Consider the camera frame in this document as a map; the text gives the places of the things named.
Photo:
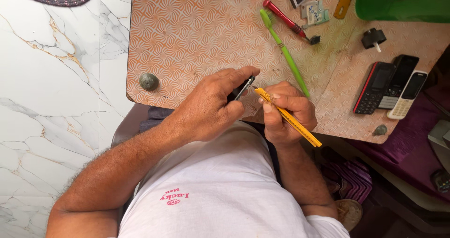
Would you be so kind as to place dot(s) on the person's right hand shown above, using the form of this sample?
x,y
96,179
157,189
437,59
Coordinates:
x,y
293,115

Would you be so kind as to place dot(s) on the person's left hand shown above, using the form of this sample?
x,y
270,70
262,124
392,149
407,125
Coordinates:
x,y
207,104

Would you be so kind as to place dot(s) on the yellow utility knife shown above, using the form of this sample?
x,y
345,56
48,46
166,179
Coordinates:
x,y
288,117

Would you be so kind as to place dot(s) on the small black phone part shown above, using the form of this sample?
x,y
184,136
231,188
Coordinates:
x,y
242,89

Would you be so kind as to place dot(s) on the grey round table bolt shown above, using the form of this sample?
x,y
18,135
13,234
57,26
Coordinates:
x,y
148,81

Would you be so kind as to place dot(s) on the green toothbrush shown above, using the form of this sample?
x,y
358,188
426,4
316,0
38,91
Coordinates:
x,y
284,51

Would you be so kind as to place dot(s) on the grey plastic chair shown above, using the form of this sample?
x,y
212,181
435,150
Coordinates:
x,y
132,125

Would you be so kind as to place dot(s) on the striped purple cloth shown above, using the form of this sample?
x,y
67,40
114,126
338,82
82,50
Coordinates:
x,y
346,178

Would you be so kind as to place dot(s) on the black red keypad phone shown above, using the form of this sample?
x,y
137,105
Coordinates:
x,y
373,88

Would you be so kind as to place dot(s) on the person's white shirt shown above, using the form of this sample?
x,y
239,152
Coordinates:
x,y
221,188

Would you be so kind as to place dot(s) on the small grey table bolt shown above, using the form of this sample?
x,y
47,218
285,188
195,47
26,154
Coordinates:
x,y
380,130

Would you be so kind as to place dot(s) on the black grey keypad phone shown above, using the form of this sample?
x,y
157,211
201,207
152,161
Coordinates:
x,y
397,83

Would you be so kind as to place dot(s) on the black round knob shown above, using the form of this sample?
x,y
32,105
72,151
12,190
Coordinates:
x,y
372,38

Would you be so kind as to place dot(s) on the person's sandalled foot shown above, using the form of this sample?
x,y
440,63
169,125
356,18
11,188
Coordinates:
x,y
348,213

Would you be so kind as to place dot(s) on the white cream keypad phone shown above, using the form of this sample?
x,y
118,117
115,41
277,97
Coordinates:
x,y
407,95

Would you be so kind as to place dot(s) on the yellow flat tool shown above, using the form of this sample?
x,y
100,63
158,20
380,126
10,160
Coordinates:
x,y
344,0

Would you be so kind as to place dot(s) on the green plastic container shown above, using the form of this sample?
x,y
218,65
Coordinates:
x,y
404,2

